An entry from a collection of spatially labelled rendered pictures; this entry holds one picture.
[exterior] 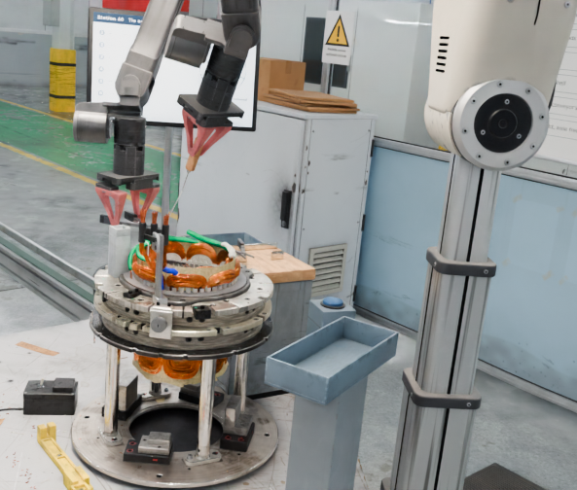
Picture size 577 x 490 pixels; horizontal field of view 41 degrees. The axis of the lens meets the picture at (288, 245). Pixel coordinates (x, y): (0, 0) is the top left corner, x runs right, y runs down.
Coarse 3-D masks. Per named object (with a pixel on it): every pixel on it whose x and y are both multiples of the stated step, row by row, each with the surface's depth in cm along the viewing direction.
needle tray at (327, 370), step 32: (352, 320) 136; (288, 352) 121; (320, 352) 130; (352, 352) 132; (384, 352) 128; (288, 384) 115; (320, 384) 112; (352, 384) 119; (320, 416) 122; (352, 416) 126; (320, 448) 123; (352, 448) 129; (288, 480) 128; (320, 480) 124; (352, 480) 132
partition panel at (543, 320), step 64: (320, 0) 419; (384, 0) 385; (320, 64) 424; (384, 64) 390; (384, 128) 394; (384, 192) 399; (512, 192) 342; (576, 192) 320; (384, 256) 404; (512, 256) 346; (576, 256) 323; (512, 320) 349; (576, 320) 325; (576, 384) 328
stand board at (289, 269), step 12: (252, 252) 171; (264, 252) 172; (252, 264) 162; (264, 264) 163; (276, 264) 164; (288, 264) 164; (300, 264) 165; (276, 276) 159; (288, 276) 160; (300, 276) 162; (312, 276) 163
